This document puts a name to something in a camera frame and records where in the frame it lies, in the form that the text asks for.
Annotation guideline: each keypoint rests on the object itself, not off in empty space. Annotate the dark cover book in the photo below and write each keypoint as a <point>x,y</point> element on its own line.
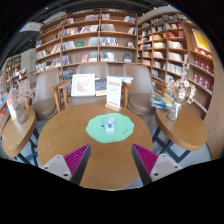
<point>100,86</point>

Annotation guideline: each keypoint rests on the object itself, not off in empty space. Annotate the beige wooden armchair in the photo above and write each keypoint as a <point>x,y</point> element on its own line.
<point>140,96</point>
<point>91,68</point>
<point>45,100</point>

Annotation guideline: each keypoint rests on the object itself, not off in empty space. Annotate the stack of pale books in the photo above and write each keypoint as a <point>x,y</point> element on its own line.
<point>126,79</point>

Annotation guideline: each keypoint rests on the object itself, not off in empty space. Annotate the white picture board, pink print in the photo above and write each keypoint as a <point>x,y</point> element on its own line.
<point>83,85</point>

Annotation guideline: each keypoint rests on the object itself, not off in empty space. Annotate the stack of colourful books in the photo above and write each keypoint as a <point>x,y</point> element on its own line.
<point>161,101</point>

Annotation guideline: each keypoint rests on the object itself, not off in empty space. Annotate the curved wooden bookshelf unit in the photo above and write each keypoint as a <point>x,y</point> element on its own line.
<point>173,50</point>

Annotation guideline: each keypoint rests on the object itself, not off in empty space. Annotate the distant wooden bookshelf unit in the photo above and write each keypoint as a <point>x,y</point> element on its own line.
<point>13,71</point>

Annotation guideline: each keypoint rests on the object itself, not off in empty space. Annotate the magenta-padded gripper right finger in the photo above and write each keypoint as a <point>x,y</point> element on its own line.
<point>146,159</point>

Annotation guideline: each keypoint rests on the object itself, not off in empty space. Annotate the white sign on wooden base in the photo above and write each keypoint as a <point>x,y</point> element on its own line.
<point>114,91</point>

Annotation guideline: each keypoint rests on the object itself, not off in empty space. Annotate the glass vase with dried flowers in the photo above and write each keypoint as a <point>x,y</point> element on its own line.
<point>174,111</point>

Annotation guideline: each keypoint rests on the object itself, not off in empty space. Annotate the book display stand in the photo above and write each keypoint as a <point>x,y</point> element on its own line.
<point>2,105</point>

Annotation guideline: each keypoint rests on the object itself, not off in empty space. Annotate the small white card stand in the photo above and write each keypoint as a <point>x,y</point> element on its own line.
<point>12,111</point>

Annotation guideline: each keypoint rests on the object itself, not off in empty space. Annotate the green smiley mouse pad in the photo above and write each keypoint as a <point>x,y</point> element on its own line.
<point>95,130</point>

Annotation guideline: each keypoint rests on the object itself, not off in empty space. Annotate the wooden side table, dark legs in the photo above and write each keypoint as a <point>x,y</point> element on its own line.
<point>183,130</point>
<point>18,131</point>

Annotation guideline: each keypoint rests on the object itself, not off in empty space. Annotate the wide wooden bookshelf unit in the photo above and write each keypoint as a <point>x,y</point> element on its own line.
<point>83,36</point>

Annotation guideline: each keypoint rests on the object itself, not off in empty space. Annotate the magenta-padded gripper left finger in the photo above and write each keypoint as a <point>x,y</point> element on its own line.
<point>76,159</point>

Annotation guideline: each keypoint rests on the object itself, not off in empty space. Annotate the white hanging ceiling panel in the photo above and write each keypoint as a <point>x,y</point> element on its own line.
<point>30,26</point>

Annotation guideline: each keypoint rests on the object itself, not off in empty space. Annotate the translucent pale blue computer mouse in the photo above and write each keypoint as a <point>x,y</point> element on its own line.
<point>109,125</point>

